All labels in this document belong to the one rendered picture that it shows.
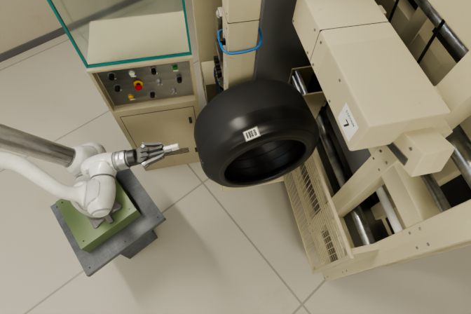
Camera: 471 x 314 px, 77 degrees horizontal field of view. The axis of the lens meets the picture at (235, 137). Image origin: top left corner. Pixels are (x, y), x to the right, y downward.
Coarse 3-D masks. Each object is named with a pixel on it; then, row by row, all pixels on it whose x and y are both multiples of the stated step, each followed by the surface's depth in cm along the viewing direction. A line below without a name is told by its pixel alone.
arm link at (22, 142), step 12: (0, 132) 127; (12, 132) 131; (24, 132) 136; (0, 144) 128; (12, 144) 131; (24, 144) 134; (36, 144) 138; (48, 144) 143; (60, 144) 150; (84, 144) 164; (96, 144) 166; (36, 156) 141; (48, 156) 143; (60, 156) 147; (72, 156) 152; (84, 156) 155; (72, 168) 153
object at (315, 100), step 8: (296, 72) 166; (304, 72) 170; (312, 72) 172; (296, 80) 167; (304, 80) 177; (312, 80) 176; (296, 88) 165; (304, 88) 160; (312, 88) 178; (320, 88) 166; (304, 96) 158; (312, 96) 159; (320, 96) 161; (312, 104) 166; (320, 104) 168; (312, 112) 174
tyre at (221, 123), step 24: (216, 96) 131; (240, 96) 123; (264, 96) 122; (288, 96) 126; (216, 120) 124; (240, 120) 117; (264, 120) 116; (288, 120) 118; (312, 120) 128; (216, 144) 121; (240, 144) 117; (264, 144) 172; (288, 144) 164; (312, 144) 135; (216, 168) 128; (240, 168) 165; (264, 168) 166; (288, 168) 152
